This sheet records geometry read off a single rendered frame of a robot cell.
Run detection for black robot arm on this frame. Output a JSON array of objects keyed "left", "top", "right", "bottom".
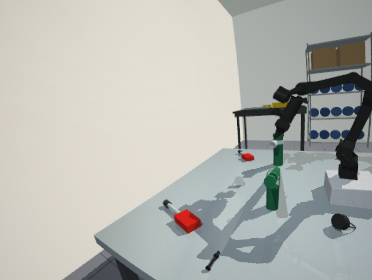
[{"left": 273, "top": 72, "right": 372, "bottom": 180}]

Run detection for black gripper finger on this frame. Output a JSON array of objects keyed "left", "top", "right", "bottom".
[{"left": 274, "top": 125, "right": 286, "bottom": 139}]

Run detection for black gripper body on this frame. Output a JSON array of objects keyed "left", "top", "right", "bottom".
[{"left": 275, "top": 106, "right": 297, "bottom": 131}]

